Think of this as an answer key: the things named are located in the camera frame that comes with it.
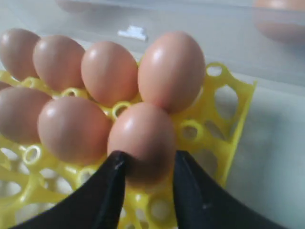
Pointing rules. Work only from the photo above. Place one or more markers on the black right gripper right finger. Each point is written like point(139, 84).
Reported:
point(200, 203)

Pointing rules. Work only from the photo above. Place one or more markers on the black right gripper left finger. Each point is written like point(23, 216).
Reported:
point(97, 204)

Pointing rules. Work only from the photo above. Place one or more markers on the brown egg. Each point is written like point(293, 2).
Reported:
point(172, 71)
point(4, 85)
point(146, 133)
point(74, 6)
point(57, 61)
point(74, 129)
point(109, 73)
point(280, 20)
point(19, 111)
point(16, 52)

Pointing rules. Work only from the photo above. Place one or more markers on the clear plastic box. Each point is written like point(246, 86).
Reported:
point(224, 28)

